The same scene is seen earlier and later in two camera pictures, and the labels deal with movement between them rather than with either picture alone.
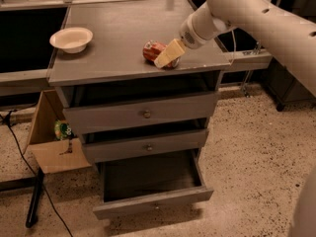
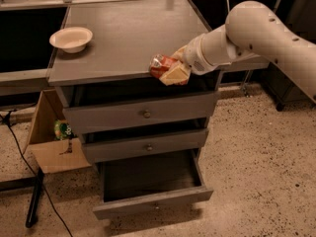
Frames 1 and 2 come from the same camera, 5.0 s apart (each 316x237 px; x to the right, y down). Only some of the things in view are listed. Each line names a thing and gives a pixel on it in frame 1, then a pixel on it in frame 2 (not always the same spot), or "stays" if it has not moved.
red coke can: x=152 y=48 -> x=158 y=64
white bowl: x=71 y=39 stays
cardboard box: x=53 y=155 stays
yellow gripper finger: x=170 y=53 -> x=177 y=75
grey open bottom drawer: x=128 y=186 stays
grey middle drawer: x=104 y=147 stays
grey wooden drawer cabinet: x=121 y=106 stays
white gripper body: x=188 y=34 -> x=195 y=57
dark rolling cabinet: x=285 y=88 stays
